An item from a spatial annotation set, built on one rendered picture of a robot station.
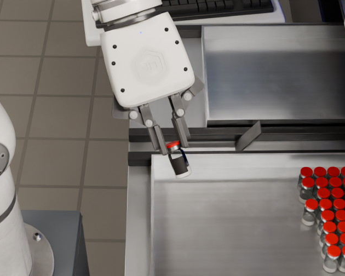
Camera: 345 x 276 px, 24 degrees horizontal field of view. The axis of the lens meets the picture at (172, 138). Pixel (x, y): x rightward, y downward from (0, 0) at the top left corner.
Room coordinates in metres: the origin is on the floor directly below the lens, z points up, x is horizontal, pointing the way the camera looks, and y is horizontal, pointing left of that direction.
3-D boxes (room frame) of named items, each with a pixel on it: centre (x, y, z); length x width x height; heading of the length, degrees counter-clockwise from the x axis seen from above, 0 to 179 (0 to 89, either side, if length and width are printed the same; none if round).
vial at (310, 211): (0.78, -0.22, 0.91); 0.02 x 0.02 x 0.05
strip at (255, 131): (0.93, -0.08, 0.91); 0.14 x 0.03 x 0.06; 92
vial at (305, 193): (0.82, -0.22, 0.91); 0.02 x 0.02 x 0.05
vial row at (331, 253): (0.77, -0.25, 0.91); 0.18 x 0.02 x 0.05; 1
